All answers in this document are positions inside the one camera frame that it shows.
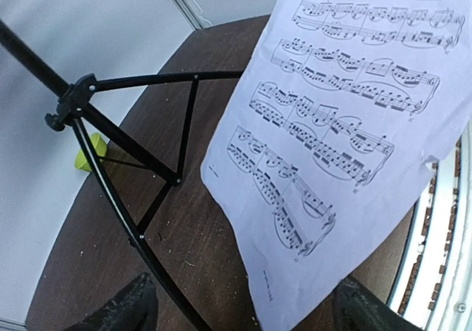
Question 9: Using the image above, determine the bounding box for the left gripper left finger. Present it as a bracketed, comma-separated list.
[66, 272, 159, 331]

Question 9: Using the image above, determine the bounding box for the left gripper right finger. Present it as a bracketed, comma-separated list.
[333, 276, 421, 331]

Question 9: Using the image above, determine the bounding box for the white sheet music paper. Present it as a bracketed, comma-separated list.
[201, 0, 471, 330]

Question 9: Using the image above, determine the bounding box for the black music stand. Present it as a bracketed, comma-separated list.
[0, 19, 244, 331]

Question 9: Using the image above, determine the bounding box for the green plastic bowl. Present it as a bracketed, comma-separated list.
[73, 132, 108, 173]

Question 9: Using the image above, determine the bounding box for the right aluminium corner post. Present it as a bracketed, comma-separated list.
[172, 0, 213, 29]

